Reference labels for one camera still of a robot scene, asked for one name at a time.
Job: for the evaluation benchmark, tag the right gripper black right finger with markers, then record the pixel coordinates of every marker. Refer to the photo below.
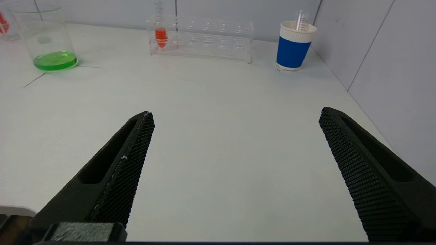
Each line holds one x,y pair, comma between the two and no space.
371,177

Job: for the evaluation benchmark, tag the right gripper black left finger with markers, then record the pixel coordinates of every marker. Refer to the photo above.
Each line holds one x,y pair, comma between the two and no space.
112,183

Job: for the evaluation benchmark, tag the test tube with yellow pigment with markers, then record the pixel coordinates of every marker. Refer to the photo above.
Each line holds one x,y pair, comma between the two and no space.
301,20

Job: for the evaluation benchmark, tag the clear glass beaker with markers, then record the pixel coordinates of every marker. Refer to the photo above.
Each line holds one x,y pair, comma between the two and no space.
54,61

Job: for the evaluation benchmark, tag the clear acrylic test tube rack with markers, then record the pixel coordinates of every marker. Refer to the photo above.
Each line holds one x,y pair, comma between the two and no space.
12,35
211,42

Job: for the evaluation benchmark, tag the blue white paper cup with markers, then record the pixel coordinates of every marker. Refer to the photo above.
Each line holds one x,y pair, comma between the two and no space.
293,51

